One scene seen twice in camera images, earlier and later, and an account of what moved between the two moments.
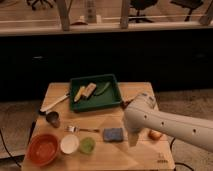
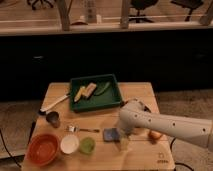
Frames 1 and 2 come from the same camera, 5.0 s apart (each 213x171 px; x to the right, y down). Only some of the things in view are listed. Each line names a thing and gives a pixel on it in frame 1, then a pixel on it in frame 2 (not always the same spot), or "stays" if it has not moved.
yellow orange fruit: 154,134 stays
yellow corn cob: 79,93 stays
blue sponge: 112,134 stays
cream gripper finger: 133,138 to 124,140
